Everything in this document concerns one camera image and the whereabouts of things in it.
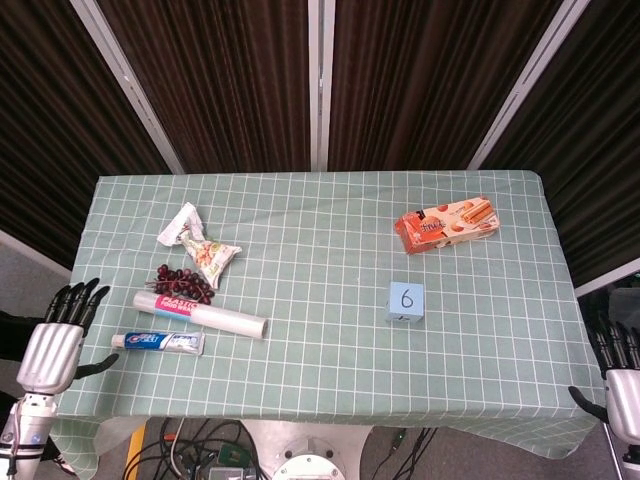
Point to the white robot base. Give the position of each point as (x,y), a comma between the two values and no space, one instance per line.
(310,450)

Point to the crumpled snack bag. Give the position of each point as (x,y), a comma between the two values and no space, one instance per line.
(207,255)

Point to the blue white toothpaste tube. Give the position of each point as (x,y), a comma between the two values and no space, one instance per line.
(155,341)

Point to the brown ribbed partition panel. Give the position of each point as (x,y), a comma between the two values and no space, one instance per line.
(420,85)
(595,150)
(215,85)
(60,130)

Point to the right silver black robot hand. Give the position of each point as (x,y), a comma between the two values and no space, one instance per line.
(625,400)

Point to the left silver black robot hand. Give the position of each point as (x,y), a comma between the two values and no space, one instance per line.
(49,356)

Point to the green checked tablecloth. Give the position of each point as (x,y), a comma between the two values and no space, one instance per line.
(320,280)

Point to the orange biscuit box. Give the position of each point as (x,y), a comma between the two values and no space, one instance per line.
(445,225)

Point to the white partition base rail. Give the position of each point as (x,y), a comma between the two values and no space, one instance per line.
(607,282)
(30,252)

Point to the light blue numbered cube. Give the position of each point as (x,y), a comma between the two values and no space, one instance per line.
(406,300)

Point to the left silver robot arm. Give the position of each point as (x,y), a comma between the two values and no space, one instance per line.
(27,432)

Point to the yellow strip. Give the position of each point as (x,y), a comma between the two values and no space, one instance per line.
(135,445)

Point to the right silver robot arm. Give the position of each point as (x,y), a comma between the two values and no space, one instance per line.
(629,460)

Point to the white partition post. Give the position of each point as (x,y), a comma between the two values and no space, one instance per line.
(530,85)
(130,85)
(320,85)

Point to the plastic food wrap roll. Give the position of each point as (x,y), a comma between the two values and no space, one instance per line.
(200,315)

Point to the green circuit board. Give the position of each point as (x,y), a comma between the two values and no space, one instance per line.
(232,454)

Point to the grey electronics box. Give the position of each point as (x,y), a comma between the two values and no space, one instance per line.
(225,473)

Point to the dark red grape bunch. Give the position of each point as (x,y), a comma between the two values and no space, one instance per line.
(180,285)

